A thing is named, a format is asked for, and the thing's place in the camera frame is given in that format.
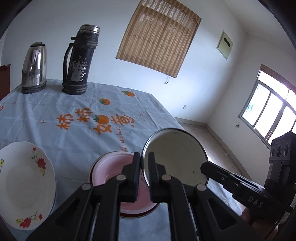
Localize pink enamel basin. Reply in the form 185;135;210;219
88;151;159;218

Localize white enamel bowl pink outside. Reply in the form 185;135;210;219
142;128;209;186

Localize red flower white plate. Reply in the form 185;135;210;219
1;142;55;230

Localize person's right hand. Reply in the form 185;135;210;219
240;208;255;225

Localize white tablecloth orange prints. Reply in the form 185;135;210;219
0;79;243;241

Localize black worn thermos flask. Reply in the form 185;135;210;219
62;25;100;95

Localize stainless steel electric kettle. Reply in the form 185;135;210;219
21;42;47;94

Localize bamboo window blind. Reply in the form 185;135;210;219
116;0;202;78

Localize dark wooden sideboard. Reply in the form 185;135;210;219
0;64;11;100

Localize glass window with frame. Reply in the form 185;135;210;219
239;70;295;147

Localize wall electrical panel box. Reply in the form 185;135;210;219
217;31;233;60

